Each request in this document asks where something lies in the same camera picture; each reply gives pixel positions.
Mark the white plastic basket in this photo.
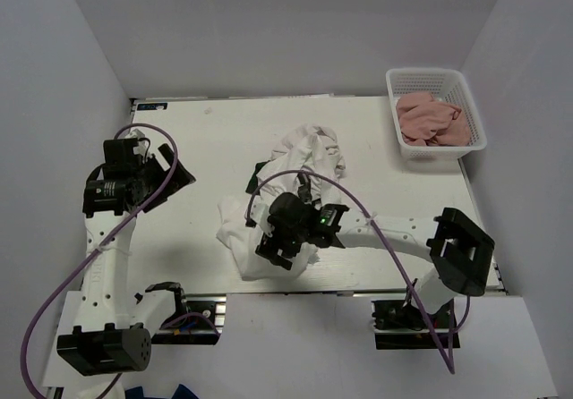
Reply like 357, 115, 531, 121
386, 67, 487, 161

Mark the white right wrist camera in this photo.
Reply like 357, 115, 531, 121
245, 202, 270, 233

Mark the blue cloth at bottom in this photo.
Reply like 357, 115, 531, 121
124, 384, 199, 399

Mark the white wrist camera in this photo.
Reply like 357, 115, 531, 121
245, 202, 270, 233
122, 127, 146, 141

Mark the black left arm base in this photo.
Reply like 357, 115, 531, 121
145, 282, 227, 345

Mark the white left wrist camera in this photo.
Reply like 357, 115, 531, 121
122, 127, 146, 141

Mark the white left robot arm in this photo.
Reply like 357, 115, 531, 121
56, 137, 195, 377

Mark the pink t shirt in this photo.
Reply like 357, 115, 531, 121
396, 92, 471, 147

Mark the white t shirt black print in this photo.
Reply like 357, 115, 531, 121
217, 124, 346, 281

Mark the small label sticker on table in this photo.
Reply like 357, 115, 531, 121
136, 103, 168, 111

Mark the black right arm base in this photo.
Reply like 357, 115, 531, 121
371, 300, 460, 351

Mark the white green Charlie Brown shirt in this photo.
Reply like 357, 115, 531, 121
245, 160, 273, 195

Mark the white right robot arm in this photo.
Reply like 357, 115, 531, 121
245, 189, 495, 327

